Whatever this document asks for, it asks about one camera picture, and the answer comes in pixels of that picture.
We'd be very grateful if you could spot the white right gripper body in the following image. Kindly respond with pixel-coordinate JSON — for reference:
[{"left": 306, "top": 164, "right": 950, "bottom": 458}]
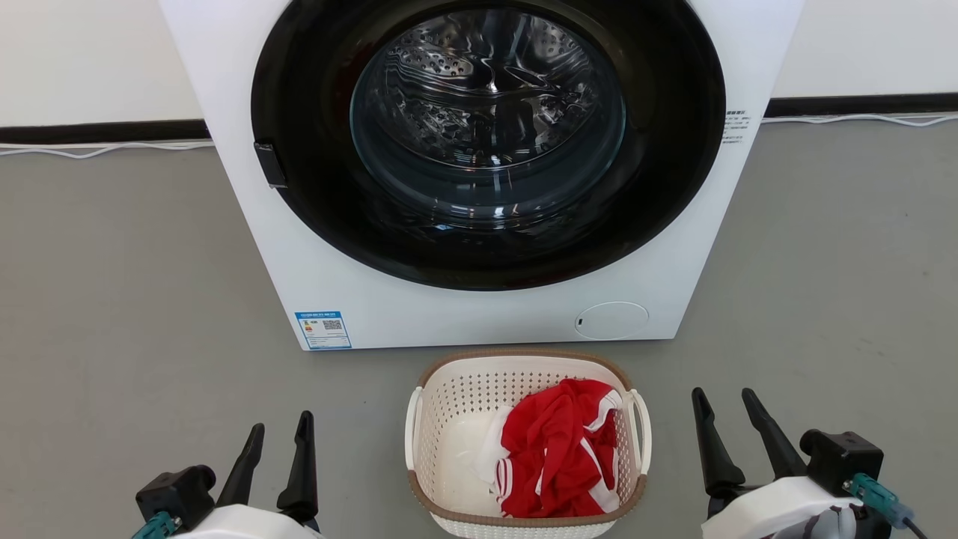
[{"left": 702, "top": 475, "right": 861, "bottom": 539}]

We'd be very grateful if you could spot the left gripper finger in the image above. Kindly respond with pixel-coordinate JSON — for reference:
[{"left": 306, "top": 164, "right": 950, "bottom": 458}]
[
  {"left": 217, "top": 424, "right": 266, "bottom": 508},
  {"left": 277, "top": 411, "right": 320, "bottom": 523}
]

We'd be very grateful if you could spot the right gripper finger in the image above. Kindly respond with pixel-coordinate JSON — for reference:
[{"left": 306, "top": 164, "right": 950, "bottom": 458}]
[
  {"left": 692, "top": 388, "right": 746, "bottom": 499},
  {"left": 742, "top": 389, "right": 808, "bottom": 481}
]

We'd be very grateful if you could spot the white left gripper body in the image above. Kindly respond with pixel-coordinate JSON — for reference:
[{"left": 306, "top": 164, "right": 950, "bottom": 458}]
[{"left": 174, "top": 504, "right": 323, "bottom": 539}]

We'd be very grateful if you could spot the white perforated laundry basket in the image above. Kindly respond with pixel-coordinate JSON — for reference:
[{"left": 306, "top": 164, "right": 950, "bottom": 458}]
[{"left": 404, "top": 347, "right": 653, "bottom": 539}]

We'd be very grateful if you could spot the blue energy label sticker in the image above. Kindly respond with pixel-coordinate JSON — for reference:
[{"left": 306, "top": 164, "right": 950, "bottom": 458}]
[{"left": 294, "top": 310, "right": 353, "bottom": 351}]

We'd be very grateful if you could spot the red white-striped garment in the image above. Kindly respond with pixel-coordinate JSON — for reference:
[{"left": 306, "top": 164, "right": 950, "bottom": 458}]
[{"left": 492, "top": 378, "right": 624, "bottom": 519}]

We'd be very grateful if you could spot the white garment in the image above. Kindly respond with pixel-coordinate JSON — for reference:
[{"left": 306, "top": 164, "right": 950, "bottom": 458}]
[{"left": 442, "top": 406, "right": 513, "bottom": 517}]

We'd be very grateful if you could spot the round white filter cover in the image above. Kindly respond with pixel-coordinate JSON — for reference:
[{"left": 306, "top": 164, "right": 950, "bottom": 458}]
[{"left": 575, "top": 302, "right": 650, "bottom": 341}]

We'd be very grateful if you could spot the white front-load washing machine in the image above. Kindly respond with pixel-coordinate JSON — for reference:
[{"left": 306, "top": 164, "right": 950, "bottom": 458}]
[{"left": 159, "top": 0, "right": 805, "bottom": 351}]

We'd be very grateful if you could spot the black round washer door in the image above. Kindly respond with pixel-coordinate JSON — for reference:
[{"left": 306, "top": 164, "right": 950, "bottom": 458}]
[{"left": 251, "top": 0, "right": 727, "bottom": 291}]

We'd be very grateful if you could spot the steel washing machine drum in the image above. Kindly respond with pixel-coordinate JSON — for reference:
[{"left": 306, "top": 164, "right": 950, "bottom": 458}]
[{"left": 352, "top": 7, "right": 626, "bottom": 225}]

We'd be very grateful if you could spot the teal left camera connector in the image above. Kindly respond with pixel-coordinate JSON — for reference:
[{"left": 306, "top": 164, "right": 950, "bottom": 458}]
[{"left": 131, "top": 511, "right": 180, "bottom": 539}]

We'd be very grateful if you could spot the teal camera connector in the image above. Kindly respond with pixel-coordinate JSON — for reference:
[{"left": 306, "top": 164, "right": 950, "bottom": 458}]
[
  {"left": 131, "top": 511, "right": 180, "bottom": 539},
  {"left": 846, "top": 473, "right": 915, "bottom": 529}
]

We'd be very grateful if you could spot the teal right camera connector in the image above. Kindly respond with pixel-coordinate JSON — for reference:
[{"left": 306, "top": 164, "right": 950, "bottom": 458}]
[{"left": 846, "top": 473, "right": 915, "bottom": 529}]

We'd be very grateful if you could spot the black door handle latch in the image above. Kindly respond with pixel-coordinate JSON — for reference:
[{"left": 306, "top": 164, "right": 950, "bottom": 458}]
[{"left": 254, "top": 141, "right": 288, "bottom": 189}]

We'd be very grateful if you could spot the thin white floor cable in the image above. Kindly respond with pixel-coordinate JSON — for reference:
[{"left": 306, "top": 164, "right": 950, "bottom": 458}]
[
  {"left": 0, "top": 139, "right": 216, "bottom": 160},
  {"left": 762, "top": 112, "right": 958, "bottom": 128}
]

